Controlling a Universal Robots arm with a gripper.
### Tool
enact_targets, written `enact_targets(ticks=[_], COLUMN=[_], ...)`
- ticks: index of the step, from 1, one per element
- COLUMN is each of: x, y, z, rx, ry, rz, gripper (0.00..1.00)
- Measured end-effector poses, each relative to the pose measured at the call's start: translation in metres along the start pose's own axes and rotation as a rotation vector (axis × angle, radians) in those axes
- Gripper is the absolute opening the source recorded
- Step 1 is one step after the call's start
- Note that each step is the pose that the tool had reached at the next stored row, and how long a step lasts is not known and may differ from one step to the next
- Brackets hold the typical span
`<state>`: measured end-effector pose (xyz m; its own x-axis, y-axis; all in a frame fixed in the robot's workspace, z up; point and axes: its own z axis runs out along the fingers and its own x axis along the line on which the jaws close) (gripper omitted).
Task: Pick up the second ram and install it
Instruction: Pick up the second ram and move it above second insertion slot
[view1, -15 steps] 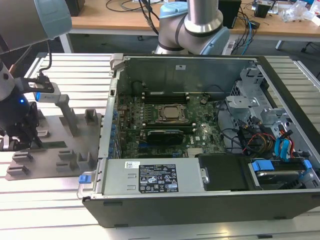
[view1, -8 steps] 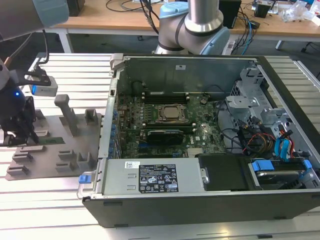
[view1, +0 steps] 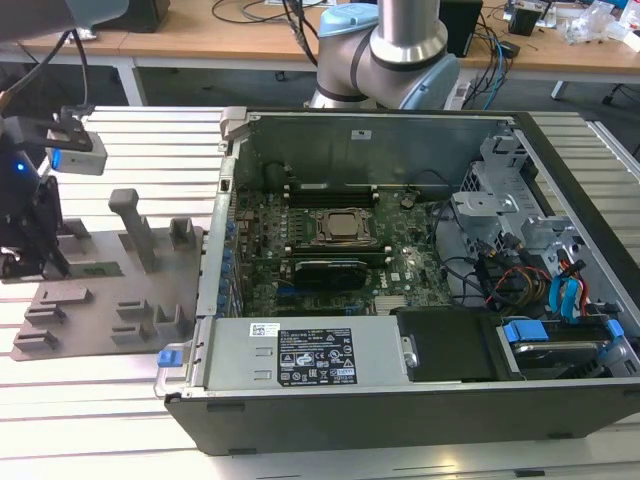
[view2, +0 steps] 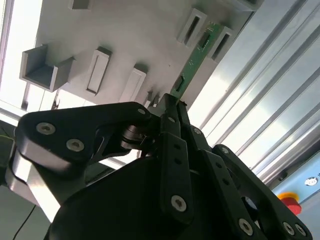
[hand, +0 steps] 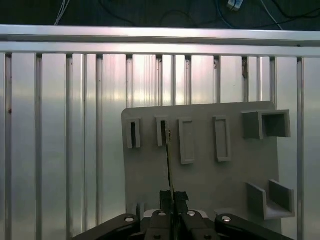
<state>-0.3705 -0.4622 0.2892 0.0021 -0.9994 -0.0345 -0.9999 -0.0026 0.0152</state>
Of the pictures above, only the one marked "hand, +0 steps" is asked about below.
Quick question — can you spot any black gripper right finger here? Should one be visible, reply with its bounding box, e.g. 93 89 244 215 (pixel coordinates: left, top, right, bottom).
174 191 285 240

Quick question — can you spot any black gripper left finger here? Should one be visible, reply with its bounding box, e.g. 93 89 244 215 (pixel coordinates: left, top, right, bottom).
71 190 174 240

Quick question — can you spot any green RAM stick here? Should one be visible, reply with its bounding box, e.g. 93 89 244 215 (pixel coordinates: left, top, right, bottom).
163 121 177 198

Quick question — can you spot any grey parts rack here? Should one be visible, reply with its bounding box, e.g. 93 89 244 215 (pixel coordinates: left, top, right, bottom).
121 100 296 222

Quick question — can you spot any white plug adapter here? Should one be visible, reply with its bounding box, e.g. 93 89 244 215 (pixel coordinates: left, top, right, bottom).
226 0 245 13

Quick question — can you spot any light blue floor cable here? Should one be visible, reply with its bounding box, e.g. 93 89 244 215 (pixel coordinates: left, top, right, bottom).
216 0 285 30

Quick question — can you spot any white cable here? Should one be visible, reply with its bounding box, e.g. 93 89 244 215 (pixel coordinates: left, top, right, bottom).
53 0 72 26

